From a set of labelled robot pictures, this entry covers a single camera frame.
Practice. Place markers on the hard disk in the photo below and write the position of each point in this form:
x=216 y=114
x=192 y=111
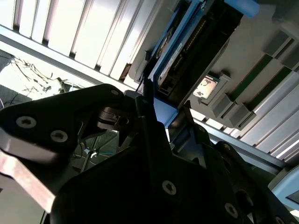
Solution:
x=205 y=51

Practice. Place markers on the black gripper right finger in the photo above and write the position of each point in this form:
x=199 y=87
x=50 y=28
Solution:
x=233 y=186

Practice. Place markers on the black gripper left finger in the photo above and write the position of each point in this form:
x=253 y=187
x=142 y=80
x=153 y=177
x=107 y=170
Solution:
x=46 y=116

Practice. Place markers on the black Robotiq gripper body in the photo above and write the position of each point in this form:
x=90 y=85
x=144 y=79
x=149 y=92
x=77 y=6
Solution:
x=112 y=191

